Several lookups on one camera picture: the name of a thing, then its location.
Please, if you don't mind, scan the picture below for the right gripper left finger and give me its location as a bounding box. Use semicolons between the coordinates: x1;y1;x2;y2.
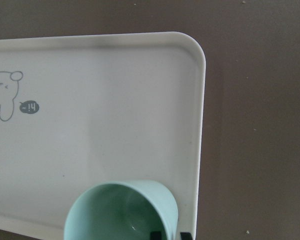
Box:
149;231;162;240

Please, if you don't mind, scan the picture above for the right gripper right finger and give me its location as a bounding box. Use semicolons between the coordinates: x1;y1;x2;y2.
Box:
179;227;193;240

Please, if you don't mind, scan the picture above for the green cup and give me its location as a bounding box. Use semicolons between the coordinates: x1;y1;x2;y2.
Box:
63;179;179;240

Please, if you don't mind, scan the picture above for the cream rabbit tray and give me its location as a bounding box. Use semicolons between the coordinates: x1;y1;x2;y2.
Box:
0;32;206;240

